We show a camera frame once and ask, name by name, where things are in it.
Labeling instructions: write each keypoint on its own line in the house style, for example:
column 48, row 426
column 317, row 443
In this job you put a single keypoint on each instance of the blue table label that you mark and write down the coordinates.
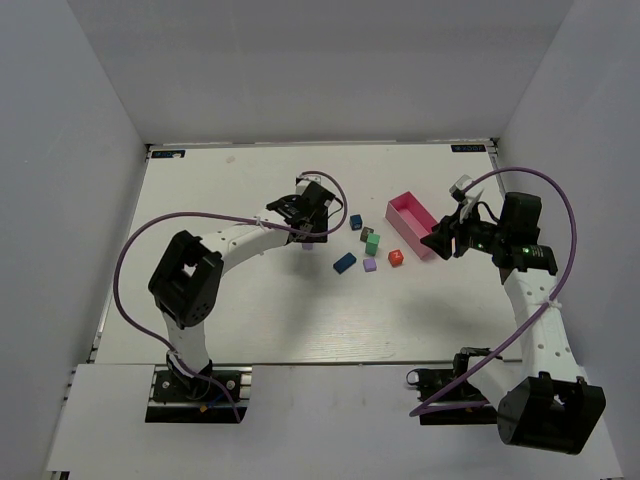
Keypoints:
column 165, row 154
column 468, row 148

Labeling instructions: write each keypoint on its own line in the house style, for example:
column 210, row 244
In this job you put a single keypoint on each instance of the brown window wood block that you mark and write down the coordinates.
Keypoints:
column 366, row 231

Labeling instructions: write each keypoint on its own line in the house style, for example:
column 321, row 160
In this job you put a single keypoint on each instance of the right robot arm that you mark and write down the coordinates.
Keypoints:
column 547, row 404

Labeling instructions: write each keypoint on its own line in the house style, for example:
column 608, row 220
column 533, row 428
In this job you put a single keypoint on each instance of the small dark blue wood cube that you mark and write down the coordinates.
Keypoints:
column 355, row 222

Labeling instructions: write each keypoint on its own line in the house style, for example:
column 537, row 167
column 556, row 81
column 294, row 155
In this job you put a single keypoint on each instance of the dark blue wood block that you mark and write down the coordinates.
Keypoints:
column 344, row 263

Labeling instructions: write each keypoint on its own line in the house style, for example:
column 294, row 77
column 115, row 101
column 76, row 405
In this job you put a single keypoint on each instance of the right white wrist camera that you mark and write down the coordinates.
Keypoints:
column 467, row 194

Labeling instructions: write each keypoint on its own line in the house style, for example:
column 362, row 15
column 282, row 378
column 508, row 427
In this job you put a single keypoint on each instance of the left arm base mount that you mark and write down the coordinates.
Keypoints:
column 171, row 401

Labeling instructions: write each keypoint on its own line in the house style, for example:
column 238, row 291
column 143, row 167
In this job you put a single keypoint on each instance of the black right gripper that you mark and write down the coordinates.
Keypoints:
column 455, row 238

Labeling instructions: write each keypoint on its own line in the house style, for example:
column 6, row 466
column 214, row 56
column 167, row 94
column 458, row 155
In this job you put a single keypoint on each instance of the green hospital wood block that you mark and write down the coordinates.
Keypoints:
column 372, row 244

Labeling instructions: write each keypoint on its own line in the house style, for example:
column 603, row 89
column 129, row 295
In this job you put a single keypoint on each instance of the left blue table label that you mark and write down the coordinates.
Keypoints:
column 165, row 154

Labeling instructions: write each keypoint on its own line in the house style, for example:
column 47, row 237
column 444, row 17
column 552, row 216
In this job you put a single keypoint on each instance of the right blue table label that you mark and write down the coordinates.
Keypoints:
column 468, row 148

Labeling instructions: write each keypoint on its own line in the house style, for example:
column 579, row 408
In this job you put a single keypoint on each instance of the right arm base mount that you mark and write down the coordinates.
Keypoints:
column 427, row 381

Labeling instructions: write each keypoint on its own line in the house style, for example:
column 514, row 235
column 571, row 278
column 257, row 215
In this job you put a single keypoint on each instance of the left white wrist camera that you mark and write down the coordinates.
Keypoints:
column 308, row 185

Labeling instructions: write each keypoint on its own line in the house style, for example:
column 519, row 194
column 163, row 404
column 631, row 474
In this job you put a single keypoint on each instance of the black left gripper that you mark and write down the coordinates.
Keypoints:
column 304, row 228

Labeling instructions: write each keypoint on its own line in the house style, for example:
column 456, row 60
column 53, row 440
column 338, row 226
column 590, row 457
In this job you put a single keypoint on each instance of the pink plastic box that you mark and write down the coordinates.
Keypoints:
column 412, row 221

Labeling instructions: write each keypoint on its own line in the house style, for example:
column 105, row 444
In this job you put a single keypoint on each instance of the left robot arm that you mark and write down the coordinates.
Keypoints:
column 186, row 281

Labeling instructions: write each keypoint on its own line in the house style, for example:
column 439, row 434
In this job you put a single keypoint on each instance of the red orange wood cube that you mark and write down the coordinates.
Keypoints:
column 396, row 258

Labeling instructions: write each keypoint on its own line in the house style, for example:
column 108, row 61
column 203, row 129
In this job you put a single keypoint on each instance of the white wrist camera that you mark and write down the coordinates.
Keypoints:
column 308, row 185
column 467, row 194

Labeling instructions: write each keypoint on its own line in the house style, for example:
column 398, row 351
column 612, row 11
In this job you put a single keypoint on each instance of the small lilac wood block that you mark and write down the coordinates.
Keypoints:
column 369, row 265

